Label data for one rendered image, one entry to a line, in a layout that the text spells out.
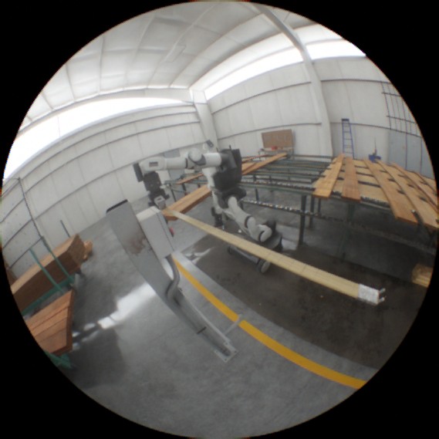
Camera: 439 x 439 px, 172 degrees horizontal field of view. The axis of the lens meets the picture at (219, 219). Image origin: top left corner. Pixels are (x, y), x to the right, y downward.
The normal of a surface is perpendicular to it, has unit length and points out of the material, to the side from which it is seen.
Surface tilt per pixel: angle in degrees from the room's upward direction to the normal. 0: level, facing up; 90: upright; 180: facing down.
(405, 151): 90
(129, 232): 90
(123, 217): 90
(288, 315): 0
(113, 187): 87
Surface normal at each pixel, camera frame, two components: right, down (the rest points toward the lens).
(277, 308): -0.22, -0.87
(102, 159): 0.62, 0.21
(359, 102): -0.69, 0.45
